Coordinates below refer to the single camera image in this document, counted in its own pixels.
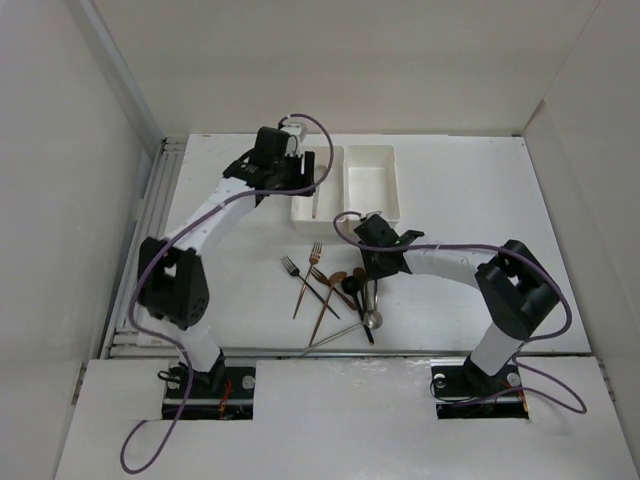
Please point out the black fork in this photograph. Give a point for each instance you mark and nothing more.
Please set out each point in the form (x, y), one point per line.
(293, 271)

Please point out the aluminium rail frame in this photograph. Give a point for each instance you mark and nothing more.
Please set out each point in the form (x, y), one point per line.
(148, 217)

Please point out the silver spoon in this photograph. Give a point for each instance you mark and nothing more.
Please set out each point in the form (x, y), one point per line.
(373, 320)

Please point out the copper spoon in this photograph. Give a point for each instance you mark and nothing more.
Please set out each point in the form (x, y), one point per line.
(334, 279)

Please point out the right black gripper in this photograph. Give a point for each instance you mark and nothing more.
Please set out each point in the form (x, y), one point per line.
(372, 271)

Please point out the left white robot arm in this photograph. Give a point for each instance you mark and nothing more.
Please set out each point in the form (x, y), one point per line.
(173, 288)

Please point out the white plastic bin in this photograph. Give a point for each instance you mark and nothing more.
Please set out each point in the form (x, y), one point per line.
(370, 181)
(331, 203)

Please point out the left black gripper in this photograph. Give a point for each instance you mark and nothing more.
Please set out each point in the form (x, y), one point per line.
(303, 172)

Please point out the left white plastic bin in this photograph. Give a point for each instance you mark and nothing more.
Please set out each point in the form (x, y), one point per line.
(331, 203)

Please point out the right white plastic bin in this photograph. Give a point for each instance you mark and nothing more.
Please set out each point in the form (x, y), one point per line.
(370, 181)

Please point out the black spoon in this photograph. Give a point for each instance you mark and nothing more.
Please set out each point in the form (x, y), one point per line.
(351, 287)

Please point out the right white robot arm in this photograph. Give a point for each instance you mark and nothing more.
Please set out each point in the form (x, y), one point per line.
(517, 292)

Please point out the copper fork long handle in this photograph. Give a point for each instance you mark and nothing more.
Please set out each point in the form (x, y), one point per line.
(314, 258)

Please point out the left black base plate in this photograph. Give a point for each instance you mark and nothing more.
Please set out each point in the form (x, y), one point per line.
(235, 385)

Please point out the brown spoon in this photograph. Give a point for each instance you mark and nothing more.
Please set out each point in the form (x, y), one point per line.
(360, 276)

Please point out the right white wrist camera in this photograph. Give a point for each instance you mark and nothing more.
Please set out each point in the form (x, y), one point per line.
(371, 214)

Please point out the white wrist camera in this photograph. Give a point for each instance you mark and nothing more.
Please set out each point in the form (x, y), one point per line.
(296, 132)
(371, 214)

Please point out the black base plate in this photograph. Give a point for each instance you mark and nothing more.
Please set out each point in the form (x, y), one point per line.
(235, 385)
(451, 382)

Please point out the copper fork in pile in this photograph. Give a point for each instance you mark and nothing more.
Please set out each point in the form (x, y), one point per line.
(323, 279)

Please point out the beige spoon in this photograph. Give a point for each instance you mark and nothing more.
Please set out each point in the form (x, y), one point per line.
(319, 172)

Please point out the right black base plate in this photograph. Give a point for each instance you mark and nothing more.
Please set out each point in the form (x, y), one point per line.
(451, 382)

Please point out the silver fork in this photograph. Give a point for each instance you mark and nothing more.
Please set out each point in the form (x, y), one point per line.
(370, 293)

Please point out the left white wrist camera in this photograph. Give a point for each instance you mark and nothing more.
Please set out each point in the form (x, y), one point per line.
(296, 132)

